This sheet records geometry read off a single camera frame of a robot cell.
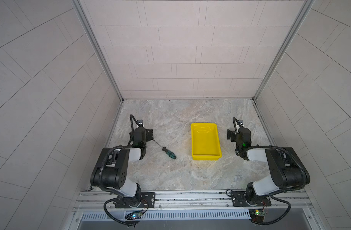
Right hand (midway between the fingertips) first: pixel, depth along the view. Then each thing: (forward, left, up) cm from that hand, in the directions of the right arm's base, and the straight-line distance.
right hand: (235, 128), depth 95 cm
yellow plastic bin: (-8, +21, -4) cm, 23 cm away
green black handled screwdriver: (-13, +45, -1) cm, 47 cm away
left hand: (+4, +60, +3) cm, 60 cm away
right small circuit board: (-46, +3, -5) cm, 47 cm away
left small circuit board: (-43, +61, -1) cm, 75 cm away
